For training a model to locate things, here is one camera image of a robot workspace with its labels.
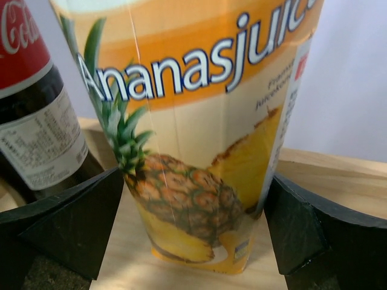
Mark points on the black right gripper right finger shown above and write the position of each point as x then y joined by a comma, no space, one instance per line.
319,244

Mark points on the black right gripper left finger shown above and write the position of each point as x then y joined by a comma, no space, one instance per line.
59,242

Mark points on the orange juice carton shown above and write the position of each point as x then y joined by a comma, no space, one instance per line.
194,98

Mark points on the wooden shelf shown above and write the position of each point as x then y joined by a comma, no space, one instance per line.
129,264

